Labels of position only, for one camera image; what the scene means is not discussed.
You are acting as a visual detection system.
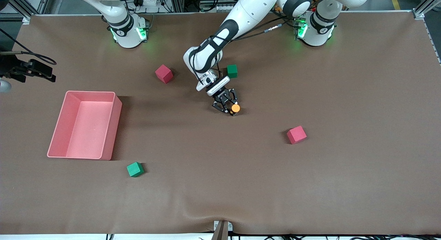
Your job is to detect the pink foam cube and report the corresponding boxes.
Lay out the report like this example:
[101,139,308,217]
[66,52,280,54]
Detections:
[155,64,174,84]
[286,125,307,145]

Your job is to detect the brown table cover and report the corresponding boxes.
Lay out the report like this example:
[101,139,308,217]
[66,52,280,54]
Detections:
[0,12,441,235]

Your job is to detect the pink plastic bin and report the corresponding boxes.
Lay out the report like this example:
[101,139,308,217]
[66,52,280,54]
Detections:
[47,91,123,161]

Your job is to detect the white socket strip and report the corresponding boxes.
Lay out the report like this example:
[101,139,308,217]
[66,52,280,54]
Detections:
[214,4,251,12]

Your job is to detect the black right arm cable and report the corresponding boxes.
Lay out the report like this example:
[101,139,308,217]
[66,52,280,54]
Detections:
[0,28,57,65]

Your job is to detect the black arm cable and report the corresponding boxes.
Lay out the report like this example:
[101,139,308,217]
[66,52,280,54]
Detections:
[189,16,310,85]
[0,28,57,65]

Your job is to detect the aluminium frame profile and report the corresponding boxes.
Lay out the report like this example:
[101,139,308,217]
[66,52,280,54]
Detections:
[412,0,441,65]
[5,0,35,25]

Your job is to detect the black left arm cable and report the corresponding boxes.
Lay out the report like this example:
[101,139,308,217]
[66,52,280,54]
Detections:
[189,16,310,85]

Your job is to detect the grey metal clamp bracket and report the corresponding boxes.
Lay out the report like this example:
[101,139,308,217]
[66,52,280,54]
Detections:
[213,220,233,232]

